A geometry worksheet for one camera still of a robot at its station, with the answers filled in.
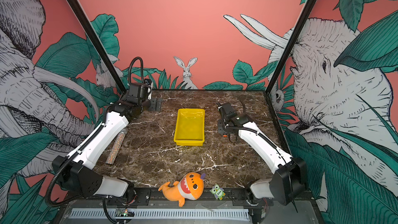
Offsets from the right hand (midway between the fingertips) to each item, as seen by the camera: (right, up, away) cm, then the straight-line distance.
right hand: (220, 125), depth 82 cm
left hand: (-36, +15, -3) cm, 40 cm away
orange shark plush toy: (-15, -27, -13) cm, 33 cm away
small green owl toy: (-2, -32, -7) cm, 33 cm away
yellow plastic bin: (-18, -4, +17) cm, 25 cm away
